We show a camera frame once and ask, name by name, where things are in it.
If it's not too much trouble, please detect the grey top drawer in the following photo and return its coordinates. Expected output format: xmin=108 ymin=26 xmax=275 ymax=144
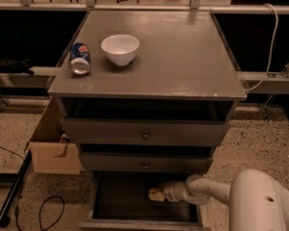
xmin=62 ymin=117 xmax=229 ymax=147

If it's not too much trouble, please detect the brass top drawer knob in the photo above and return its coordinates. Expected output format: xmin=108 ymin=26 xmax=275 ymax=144
xmin=142 ymin=131 xmax=150 ymax=140

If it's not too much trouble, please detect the white hanging cable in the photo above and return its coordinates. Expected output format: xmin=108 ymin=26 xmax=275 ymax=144
xmin=244 ymin=3 xmax=279 ymax=92

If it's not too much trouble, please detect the brass drawer knob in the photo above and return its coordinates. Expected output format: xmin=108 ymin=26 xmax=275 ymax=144
xmin=143 ymin=162 xmax=150 ymax=170
xmin=142 ymin=131 xmax=150 ymax=140

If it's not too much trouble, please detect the cardboard box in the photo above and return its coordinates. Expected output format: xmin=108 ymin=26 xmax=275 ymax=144
xmin=29 ymin=99 xmax=83 ymax=175

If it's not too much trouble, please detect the white ceramic bowl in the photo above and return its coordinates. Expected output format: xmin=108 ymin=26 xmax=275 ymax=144
xmin=101 ymin=35 xmax=140 ymax=66

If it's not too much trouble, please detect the black object on ledge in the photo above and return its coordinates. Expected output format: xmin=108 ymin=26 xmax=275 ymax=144
xmin=0 ymin=59 xmax=35 ymax=75

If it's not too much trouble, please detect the black bar on floor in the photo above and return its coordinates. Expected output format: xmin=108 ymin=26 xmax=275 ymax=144
xmin=0 ymin=152 xmax=32 ymax=228

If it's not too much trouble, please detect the brass middle drawer knob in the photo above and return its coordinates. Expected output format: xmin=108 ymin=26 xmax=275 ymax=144
xmin=143 ymin=162 xmax=150 ymax=170

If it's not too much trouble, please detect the blue pepsi can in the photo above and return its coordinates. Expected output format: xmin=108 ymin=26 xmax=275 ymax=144
xmin=69 ymin=42 xmax=91 ymax=75

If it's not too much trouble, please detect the grey open bottom drawer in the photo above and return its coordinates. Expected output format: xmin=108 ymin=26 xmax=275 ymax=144
xmin=79 ymin=171 xmax=211 ymax=231

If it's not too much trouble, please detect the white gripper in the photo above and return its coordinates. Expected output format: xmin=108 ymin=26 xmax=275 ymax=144
xmin=148 ymin=181 xmax=185 ymax=202

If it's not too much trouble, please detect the black floor cable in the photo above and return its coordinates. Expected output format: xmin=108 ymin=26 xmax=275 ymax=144
xmin=0 ymin=138 xmax=66 ymax=231

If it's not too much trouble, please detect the grey wooden drawer cabinet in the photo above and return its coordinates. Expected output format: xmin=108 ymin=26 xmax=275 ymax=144
xmin=47 ymin=10 xmax=248 ymax=231

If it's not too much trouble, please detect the grey middle drawer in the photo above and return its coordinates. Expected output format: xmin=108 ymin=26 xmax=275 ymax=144
xmin=80 ymin=152 xmax=213 ymax=174

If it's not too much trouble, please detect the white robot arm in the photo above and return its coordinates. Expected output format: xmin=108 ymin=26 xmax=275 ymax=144
xmin=148 ymin=169 xmax=289 ymax=231

